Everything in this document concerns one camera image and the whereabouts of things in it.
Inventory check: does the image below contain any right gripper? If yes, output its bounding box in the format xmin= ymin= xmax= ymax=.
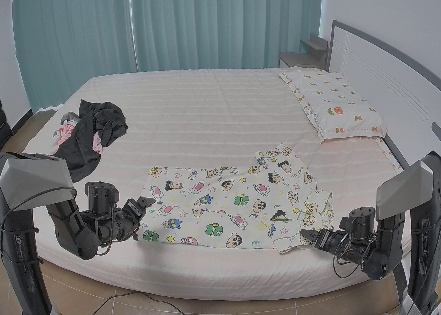
xmin=300 ymin=229 xmax=350 ymax=259

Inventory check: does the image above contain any white printed pillow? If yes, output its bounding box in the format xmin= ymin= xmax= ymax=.
xmin=278 ymin=67 xmax=388 ymax=145

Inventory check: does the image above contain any bed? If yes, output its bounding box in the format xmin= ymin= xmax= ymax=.
xmin=21 ymin=19 xmax=441 ymax=302

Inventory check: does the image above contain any grey bedside table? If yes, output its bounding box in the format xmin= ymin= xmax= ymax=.
xmin=279 ymin=33 xmax=328 ymax=70

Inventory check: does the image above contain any pile of clothes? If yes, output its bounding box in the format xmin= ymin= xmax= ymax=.
xmin=52 ymin=99 xmax=129 ymax=183

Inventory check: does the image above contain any black cable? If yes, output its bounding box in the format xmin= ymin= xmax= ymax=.
xmin=93 ymin=291 xmax=181 ymax=315
xmin=332 ymin=250 xmax=362 ymax=278
xmin=0 ymin=187 xmax=78 ymax=231

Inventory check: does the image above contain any black chest of drawers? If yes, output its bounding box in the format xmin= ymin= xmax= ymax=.
xmin=0 ymin=99 xmax=14 ymax=147

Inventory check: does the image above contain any blue-green curtain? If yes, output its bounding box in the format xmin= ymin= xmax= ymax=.
xmin=129 ymin=0 xmax=326 ymax=73
xmin=12 ymin=0 xmax=138 ymax=113

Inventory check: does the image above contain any white printed pyjama top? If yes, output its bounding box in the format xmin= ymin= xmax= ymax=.
xmin=138 ymin=143 xmax=335 ymax=256

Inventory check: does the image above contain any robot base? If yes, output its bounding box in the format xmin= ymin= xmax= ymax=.
xmin=401 ymin=293 xmax=419 ymax=315

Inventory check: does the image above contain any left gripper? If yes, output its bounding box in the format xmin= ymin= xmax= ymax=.
xmin=113 ymin=198 xmax=144 ymax=241

